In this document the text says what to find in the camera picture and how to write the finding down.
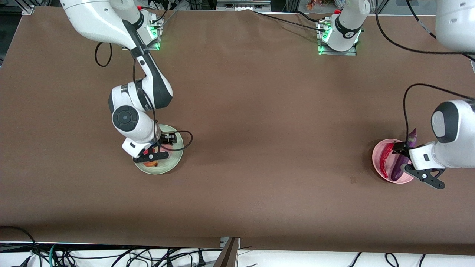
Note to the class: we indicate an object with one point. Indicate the grey box behind table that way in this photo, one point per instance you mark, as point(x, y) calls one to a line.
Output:
point(243, 5)

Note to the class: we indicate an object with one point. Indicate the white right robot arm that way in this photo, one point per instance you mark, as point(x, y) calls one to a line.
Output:
point(96, 18)

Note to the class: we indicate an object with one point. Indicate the purple eggplant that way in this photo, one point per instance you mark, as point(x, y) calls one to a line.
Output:
point(399, 170)

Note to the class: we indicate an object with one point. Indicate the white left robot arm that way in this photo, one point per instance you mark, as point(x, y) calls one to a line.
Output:
point(460, 148)

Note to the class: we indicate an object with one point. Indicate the red chili pepper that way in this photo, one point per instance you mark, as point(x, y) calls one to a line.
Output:
point(384, 161)

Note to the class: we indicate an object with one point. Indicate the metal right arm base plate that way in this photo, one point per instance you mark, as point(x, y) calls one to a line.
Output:
point(141, 48)

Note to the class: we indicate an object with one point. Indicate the brown table cover sheet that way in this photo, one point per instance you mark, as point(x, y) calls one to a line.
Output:
point(237, 207)

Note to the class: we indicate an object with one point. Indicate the pink round plate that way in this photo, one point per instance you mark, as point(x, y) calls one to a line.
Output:
point(375, 161)

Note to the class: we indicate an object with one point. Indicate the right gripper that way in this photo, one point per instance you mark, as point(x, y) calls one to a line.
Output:
point(164, 139)

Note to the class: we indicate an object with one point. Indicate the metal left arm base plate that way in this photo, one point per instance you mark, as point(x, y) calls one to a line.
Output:
point(337, 54)

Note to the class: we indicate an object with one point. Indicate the red apple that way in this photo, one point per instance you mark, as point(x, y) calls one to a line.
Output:
point(152, 163)

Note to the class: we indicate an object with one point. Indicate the light green round plate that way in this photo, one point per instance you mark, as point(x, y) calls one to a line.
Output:
point(167, 167)

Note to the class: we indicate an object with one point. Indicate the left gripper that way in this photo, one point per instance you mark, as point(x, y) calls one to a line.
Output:
point(401, 147)

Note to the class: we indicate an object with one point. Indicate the grey camera stand post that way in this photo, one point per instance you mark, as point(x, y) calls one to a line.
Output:
point(228, 256)

